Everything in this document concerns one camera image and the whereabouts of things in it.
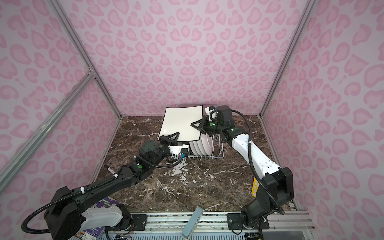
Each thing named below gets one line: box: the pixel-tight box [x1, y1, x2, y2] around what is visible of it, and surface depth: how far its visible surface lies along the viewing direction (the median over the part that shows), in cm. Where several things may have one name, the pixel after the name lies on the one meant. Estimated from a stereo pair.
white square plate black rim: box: [157, 105, 203, 142], surface depth 80 cm
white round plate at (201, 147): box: [196, 136, 208, 156], surface depth 88 cm
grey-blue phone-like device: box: [181, 206, 205, 240], surface depth 70 cm
